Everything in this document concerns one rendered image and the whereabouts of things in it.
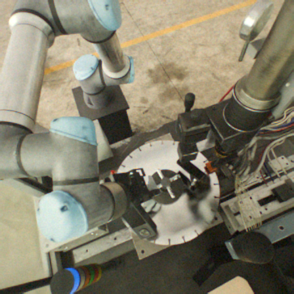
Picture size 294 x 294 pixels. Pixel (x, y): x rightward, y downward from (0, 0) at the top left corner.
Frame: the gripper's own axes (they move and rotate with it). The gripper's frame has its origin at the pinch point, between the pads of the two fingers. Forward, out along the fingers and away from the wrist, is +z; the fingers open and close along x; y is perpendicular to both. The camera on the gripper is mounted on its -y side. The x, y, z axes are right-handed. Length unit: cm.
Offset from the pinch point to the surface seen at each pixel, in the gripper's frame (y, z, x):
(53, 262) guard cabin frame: -7.3, -4.9, 45.2
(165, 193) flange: -1.0, 3.2, -1.0
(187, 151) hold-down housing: 6.0, -7.3, -15.6
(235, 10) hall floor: 161, 206, -88
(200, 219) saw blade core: -11.6, 5.5, -7.0
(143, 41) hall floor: 163, 148, 14
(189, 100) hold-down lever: 12.9, -17.7, -23.0
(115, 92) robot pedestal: 57, 33, 15
